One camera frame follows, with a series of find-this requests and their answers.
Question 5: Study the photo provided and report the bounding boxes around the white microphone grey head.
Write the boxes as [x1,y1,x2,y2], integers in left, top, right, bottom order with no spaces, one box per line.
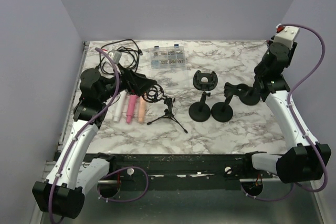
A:
[113,91,127,122]

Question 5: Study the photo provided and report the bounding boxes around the clear screw organiser box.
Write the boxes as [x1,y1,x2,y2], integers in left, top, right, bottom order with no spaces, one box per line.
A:
[148,44,186,70]

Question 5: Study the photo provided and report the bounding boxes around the clip desk stand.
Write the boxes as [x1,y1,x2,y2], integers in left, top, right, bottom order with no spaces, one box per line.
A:
[211,82,242,123]

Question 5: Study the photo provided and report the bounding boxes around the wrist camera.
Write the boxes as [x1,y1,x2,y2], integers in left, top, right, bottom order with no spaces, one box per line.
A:
[273,24,300,49]
[109,50,122,64]

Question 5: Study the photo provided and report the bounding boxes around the pink microphone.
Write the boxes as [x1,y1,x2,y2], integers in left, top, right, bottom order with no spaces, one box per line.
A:
[126,95,138,124]

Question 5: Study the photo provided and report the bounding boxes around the shock mount desk stand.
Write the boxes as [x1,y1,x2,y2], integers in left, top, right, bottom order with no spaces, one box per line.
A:
[188,70,218,122]

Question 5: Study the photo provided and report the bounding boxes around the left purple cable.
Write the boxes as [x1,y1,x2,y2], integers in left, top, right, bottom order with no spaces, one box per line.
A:
[48,47,149,224]

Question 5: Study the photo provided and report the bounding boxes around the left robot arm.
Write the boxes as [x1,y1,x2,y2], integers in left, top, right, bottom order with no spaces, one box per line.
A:
[32,67,157,219]

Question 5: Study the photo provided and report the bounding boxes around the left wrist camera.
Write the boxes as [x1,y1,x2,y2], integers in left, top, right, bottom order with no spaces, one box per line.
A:
[109,50,122,64]

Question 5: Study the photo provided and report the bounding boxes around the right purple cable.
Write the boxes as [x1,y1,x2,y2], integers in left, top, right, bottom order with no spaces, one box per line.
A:
[244,23,329,200]

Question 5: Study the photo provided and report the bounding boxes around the black usb cable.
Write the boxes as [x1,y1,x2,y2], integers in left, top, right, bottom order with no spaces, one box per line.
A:
[98,39,144,74]

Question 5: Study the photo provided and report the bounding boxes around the peach microphone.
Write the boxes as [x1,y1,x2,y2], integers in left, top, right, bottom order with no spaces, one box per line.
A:
[138,97,146,124]

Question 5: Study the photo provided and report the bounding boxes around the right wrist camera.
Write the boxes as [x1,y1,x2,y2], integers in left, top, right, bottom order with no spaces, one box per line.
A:
[273,24,300,49]

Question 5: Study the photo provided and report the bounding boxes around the tall shock mount stand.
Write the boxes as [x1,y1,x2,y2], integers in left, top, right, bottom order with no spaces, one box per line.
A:
[143,84,188,134]

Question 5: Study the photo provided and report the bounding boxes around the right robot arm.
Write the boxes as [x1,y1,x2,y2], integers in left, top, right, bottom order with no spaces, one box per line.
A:
[241,42,331,183]

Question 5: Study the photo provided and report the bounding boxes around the purple cable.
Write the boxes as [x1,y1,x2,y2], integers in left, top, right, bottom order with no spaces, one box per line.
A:
[48,47,149,224]
[244,23,329,200]

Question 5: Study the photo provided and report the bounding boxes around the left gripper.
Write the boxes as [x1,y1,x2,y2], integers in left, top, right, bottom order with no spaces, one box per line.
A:
[99,62,157,103]

